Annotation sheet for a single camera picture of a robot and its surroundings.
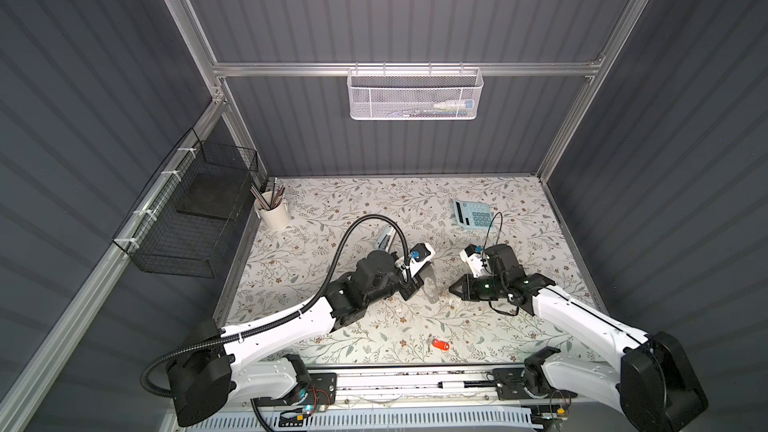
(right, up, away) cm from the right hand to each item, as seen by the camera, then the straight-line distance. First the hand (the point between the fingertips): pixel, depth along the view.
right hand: (454, 291), depth 83 cm
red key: (-4, -14, -2) cm, 15 cm away
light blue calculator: (+13, +21, +24) cm, 34 cm away
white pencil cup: (-57, +20, +19) cm, 64 cm away
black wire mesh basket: (-69, +20, -10) cm, 72 cm away
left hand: (-8, +10, -10) cm, 17 cm away
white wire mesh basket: (-9, +66, +29) cm, 73 cm away
